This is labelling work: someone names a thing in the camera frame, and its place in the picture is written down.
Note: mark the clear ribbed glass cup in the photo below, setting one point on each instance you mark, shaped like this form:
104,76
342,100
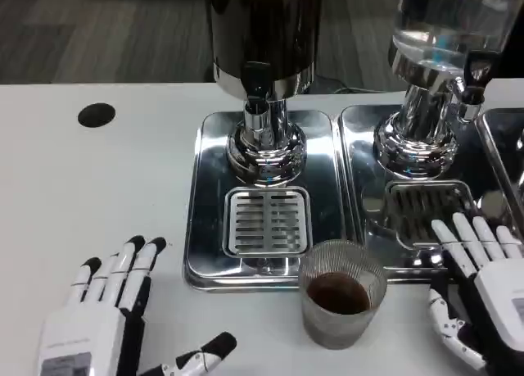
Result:
341,310

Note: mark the steel drain grid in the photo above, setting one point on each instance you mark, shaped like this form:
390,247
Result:
268,222
421,212

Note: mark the black tap on dark dispenser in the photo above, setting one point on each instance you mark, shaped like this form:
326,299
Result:
256,81

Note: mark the black round counter grommet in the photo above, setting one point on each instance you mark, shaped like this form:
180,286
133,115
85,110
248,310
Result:
96,115

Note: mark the black tap on clear dispenser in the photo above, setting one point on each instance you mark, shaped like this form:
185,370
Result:
475,77

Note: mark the steel drip tray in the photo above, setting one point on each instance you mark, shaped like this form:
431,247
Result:
503,146
327,196
364,187

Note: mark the dark drink dispenser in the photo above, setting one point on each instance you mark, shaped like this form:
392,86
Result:
266,28

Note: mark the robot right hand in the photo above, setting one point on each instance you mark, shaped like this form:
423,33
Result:
499,294

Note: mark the clear drink dispenser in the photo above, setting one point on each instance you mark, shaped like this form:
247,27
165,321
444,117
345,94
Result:
425,81

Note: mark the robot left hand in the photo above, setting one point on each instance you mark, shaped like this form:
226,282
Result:
90,335

